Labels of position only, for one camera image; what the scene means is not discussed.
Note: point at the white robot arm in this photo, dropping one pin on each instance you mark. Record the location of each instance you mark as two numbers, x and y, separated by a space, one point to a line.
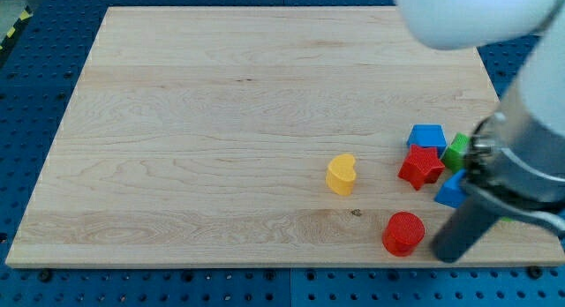
459 24

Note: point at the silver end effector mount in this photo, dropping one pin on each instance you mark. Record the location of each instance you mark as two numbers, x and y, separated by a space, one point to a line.
515 165

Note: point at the yellow heart block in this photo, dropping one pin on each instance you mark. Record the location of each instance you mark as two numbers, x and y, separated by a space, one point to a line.
341 174

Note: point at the red star block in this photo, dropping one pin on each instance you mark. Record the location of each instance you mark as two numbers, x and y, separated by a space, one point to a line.
421 166

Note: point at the blue triangle block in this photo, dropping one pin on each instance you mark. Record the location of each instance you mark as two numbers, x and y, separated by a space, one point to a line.
451 193

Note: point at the red cylinder block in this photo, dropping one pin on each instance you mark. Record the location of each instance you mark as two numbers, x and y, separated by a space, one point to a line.
403 234

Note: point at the blue pentagon block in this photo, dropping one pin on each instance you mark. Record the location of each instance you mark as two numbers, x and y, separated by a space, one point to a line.
428 135

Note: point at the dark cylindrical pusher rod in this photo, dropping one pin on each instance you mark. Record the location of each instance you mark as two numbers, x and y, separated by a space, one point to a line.
463 229

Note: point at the wooden board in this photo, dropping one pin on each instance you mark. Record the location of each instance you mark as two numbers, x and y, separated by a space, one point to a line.
199 137

